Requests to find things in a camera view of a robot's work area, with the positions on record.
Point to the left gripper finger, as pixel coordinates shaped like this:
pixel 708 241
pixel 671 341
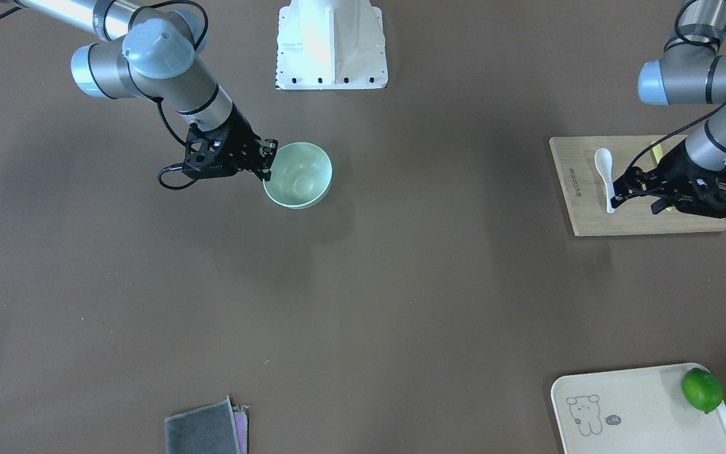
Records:
pixel 633 183
pixel 618 199

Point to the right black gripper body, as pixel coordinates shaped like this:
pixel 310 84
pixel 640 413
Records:
pixel 237 137

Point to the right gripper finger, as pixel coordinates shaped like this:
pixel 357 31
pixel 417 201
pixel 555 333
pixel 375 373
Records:
pixel 268 147
pixel 261 168

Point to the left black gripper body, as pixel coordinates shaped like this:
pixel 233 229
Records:
pixel 682 166

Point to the white ceramic spoon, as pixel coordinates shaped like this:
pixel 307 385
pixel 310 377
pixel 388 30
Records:
pixel 603 161

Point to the green bowl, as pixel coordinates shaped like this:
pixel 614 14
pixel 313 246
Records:
pixel 301 175

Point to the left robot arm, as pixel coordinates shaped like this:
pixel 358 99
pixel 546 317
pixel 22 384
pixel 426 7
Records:
pixel 692 70

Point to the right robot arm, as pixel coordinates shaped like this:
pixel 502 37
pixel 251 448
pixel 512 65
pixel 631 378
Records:
pixel 148 53

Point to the yellow plastic knife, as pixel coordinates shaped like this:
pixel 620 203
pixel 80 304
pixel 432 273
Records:
pixel 658 153

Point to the bamboo cutting board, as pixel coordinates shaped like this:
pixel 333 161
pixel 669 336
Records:
pixel 585 196

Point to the green lime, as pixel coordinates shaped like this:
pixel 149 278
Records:
pixel 702 390

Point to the cream rabbit tray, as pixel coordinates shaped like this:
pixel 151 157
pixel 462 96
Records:
pixel 640 410

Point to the grey folded cloth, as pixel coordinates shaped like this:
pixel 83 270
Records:
pixel 217 428

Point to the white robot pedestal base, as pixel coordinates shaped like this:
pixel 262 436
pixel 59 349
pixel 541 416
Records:
pixel 331 45

